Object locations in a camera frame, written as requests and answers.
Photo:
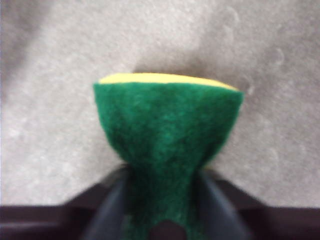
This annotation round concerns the yellow sponge with green scourer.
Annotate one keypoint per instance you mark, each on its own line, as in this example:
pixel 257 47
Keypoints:
pixel 167 125

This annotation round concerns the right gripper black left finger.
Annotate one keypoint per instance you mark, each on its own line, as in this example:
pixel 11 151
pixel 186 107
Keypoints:
pixel 75 220

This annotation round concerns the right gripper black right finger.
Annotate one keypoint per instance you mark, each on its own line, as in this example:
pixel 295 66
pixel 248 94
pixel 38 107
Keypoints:
pixel 237 220

